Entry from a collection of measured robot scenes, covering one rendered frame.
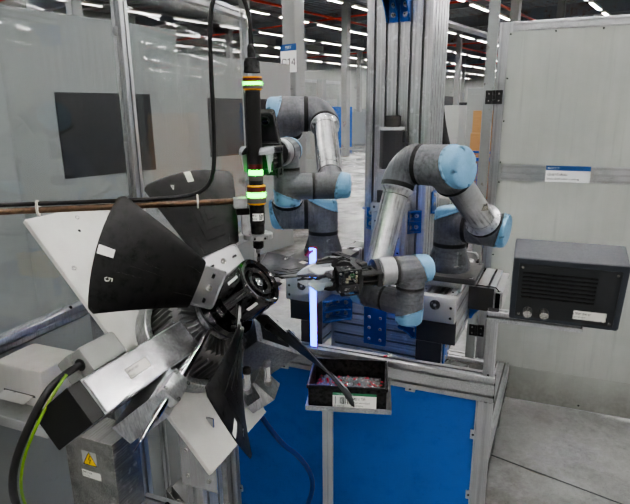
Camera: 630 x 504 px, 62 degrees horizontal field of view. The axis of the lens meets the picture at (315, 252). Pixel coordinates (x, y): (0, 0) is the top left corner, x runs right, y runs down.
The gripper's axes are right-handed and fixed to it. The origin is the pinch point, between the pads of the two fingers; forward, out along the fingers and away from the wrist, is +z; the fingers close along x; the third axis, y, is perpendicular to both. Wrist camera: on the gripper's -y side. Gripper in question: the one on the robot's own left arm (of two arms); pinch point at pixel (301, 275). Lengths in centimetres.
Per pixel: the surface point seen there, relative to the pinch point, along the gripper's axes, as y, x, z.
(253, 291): 18.3, -5.6, 15.1
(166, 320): 10.7, 3.0, 33.8
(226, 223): -1.1, -15.0, 18.3
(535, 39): -112, -61, -142
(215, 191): -8.4, -21.1, 19.9
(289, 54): -677, -50, -150
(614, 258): 25, -8, -72
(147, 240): 19.5, -19.2, 35.6
